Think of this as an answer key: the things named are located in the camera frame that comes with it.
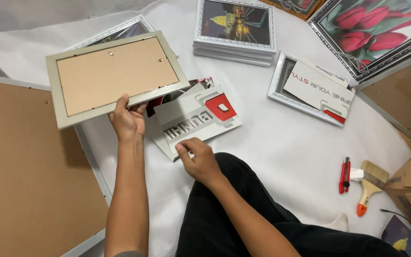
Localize white insert sheet with red stripe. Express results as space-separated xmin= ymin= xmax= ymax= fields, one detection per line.
xmin=283 ymin=60 xmax=355 ymax=125

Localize dark printed photo sheet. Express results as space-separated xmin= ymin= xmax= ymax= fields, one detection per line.
xmin=145 ymin=77 xmax=215 ymax=119

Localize person's black trousers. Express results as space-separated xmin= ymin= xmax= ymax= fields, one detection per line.
xmin=175 ymin=152 xmax=407 ymax=257

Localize pile of white picture frames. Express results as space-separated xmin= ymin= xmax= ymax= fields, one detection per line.
xmin=193 ymin=41 xmax=274 ymax=68

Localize large frame with brown backing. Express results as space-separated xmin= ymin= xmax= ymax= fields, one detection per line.
xmin=0 ymin=74 xmax=113 ymax=257
xmin=355 ymin=46 xmax=411 ymax=146

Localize silver frame with black mat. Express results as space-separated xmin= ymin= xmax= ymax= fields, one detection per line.
xmin=267 ymin=51 xmax=357 ymax=127

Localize grey frame with brown backing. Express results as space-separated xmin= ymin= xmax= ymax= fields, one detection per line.
xmin=46 ymin=30 xmax=191 ymax=130

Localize person's left hand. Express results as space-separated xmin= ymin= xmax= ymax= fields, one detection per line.
xmin=108 ymin=94 xmax=149 ymax=142

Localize silver frame with dark picture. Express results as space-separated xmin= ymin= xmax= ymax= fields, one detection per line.
xmin=64 ymin=14 xmax=156 ymax=53

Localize white frame with city picture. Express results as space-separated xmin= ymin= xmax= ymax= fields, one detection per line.
xmin=194 ymin=0 xmax=277 ymax=54

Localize large silver frame with tulips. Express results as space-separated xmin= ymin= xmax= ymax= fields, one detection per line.
xmin=307 ymin=0 xmax=411 ymax=84

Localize white insert sheet with red logo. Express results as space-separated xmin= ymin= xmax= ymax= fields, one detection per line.
xmin=153 ymin=85 xmax=243 ymax=162

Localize gold picture frame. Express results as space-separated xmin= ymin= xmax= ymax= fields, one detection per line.
xmin=261 ymin=0 xmax=326 ymax=21

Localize wooden paint brush orange tip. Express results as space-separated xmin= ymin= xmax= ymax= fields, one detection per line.
xmin=356 ymin=160 xmax=390 ymax=217

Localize white floor sheet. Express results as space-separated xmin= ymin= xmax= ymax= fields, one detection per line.
xmin=0 ymin=0 xmax=411 ymax=257

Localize black cable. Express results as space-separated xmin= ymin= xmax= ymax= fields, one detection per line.
xmin=380 ymin=208 xmax=411 ymax=257

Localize small white block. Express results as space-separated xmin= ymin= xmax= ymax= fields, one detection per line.
xmin=350 ymin=168 xmax=365 ymax=183

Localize person's right hand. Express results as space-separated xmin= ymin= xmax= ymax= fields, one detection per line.
xmin=175 ymin=137 xmax=225 ymax=185

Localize purple print with yellow dome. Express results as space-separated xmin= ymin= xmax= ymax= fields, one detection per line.
xmin=381 ymin=214 xmax=411 ymax=257

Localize red utility knife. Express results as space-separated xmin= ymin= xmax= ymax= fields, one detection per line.
xmin=339 ymin=157 xmax=352 ymax=195

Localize person's white sock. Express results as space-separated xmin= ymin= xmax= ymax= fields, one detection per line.
xmin=320 ymin=212 xmax=350 ymax=233

